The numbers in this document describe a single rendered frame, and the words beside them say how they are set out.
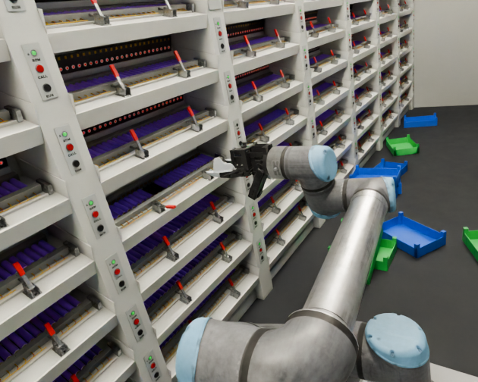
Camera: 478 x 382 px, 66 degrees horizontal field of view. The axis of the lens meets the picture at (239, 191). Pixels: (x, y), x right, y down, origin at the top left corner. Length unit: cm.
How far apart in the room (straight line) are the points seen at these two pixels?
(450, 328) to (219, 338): 127
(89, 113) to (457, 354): 146
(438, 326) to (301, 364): 123
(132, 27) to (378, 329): 107
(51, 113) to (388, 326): 101
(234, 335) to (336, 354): 15
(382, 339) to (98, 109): 95
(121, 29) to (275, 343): 90
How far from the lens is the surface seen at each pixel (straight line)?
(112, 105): 108
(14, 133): 95
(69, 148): 100
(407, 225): 234
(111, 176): 108
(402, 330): 111
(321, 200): 100
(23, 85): 97
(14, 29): 98
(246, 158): 103
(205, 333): 61
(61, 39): 104
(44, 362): 114
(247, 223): 162
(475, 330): 175
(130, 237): 114
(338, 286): 65
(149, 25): 122
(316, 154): 93
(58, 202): 100
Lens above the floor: 119
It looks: 23 degrees down
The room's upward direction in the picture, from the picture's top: 11 degrees counter-clockwise
